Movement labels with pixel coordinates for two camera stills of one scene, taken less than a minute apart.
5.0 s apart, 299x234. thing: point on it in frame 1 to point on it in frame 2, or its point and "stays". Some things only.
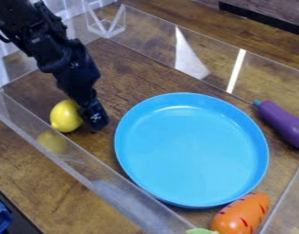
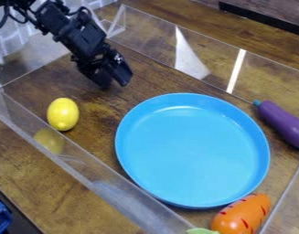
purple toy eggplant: x=286 y=128 stays
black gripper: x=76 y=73 to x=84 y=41
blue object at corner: x=2 y=217 stays
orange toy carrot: x=242 y=216 stays
